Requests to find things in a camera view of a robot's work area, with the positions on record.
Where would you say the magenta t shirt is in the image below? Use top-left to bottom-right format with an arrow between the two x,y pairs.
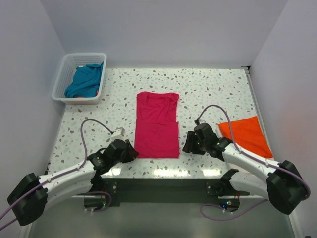
134,92 -> 180,159

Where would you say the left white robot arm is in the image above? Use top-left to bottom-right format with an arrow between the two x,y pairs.
7,139 -> 139,226

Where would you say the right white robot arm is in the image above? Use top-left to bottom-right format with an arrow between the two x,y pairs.
182,123 -> 311,215

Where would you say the white cloth under stack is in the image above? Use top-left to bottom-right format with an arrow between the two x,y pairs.
245,153 -> 279,181

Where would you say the folded orange t shirt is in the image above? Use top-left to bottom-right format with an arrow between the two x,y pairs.
231,116 -> 273,160

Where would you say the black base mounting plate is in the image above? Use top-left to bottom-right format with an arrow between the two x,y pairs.
84,178 -> 250,208

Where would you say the blue t shirt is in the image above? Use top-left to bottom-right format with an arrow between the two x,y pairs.
64,62 -> 104,98

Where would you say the white plastic basket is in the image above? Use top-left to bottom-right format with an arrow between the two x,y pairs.
52,53 -> 107,105

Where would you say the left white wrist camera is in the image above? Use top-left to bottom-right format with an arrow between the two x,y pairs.
111,127 -> 125,141

